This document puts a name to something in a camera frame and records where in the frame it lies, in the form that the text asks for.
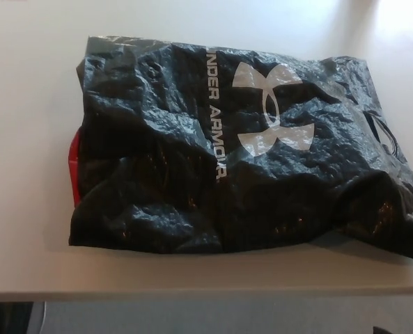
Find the black Under Armour plastic bag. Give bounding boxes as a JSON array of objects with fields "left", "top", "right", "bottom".
[{"left": 68, "top": 33, "right": 413, "bottom": 252}]

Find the dark object under desk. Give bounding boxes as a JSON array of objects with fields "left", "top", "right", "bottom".
[{"left": 0, "top": 301, "right": 31, "bottom": 334}]

